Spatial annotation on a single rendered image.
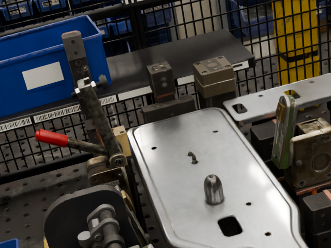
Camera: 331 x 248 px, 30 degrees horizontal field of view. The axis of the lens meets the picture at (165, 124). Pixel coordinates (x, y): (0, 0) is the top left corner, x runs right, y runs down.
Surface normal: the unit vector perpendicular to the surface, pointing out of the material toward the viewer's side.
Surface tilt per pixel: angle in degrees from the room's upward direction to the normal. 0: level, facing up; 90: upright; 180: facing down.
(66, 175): 0
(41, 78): 90
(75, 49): 90
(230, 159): 0
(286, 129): 90
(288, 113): 90
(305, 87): 0
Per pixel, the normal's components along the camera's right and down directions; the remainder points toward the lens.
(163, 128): -0.17, -0.86
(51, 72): 0.32, 0.42
